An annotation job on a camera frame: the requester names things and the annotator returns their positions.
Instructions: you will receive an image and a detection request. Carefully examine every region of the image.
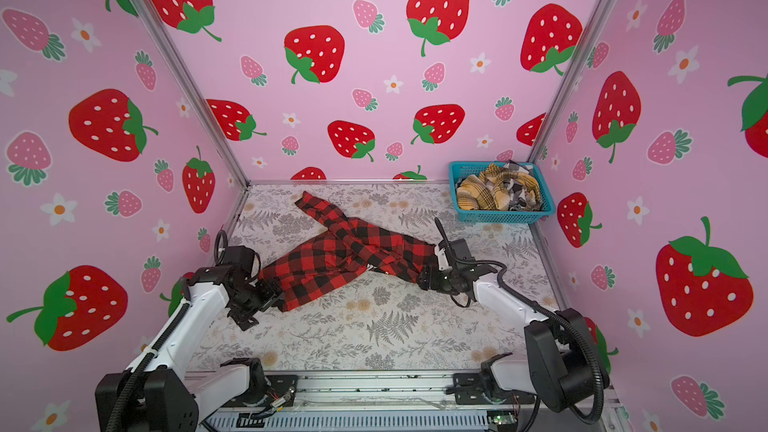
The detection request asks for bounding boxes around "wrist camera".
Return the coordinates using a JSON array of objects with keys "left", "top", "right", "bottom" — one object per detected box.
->
[
  {"left": 435, "top": 239, "right": 474, "bottom": 271},
  {"left": 221, "top": 246, "right": 259, "bottom": 278}
]

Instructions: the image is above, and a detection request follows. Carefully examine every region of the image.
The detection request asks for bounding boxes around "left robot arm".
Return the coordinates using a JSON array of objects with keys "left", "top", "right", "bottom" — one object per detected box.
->
[{"left": 95, "top": 246, "right": 295, "bottom": 431}]

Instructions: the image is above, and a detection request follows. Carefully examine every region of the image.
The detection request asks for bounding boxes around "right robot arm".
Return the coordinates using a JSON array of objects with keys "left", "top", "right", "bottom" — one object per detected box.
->
[{"left": 418, "top": 239, "right": 610, "bottom": 425}]

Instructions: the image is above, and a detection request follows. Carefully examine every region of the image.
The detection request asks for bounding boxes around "teal plastic basket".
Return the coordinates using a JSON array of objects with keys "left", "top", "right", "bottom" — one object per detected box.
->
[{"left": 449, "top": 161, "right": 555, "bottom": 224}]

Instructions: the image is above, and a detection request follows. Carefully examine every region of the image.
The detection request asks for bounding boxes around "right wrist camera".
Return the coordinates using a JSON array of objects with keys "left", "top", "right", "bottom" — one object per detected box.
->
[{"left": 435, "top": 239, "right": 474, "bottom": 271}]

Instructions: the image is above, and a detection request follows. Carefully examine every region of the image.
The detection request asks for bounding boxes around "red black plaid shirt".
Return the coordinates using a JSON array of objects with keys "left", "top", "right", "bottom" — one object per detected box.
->
[{"left": 261, "top": 191, "right": 438, "bottom": 312}]

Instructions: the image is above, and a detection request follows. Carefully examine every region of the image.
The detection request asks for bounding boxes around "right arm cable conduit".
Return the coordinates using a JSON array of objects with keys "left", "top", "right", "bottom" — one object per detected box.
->
[{"left": 434, "top": 217, "right": 606, "bottom": 426}]

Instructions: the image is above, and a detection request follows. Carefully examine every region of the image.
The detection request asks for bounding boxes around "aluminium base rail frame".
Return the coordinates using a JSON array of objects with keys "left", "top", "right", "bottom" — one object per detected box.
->
[{"left": 119, "top": 368, "right": 631, "bottom": 432}]

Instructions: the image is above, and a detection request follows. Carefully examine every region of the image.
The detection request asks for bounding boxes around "yellow plaid shirt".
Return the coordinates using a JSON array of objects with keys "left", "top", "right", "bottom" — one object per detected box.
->
[{"left": 456, "top": 161, "right": 544, "bottom": 212}]

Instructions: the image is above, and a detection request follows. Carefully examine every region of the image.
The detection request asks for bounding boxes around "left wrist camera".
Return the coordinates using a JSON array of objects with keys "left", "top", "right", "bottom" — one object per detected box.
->
[{"left": 221, "top": 246, "right": 259, "bottom": 278}]

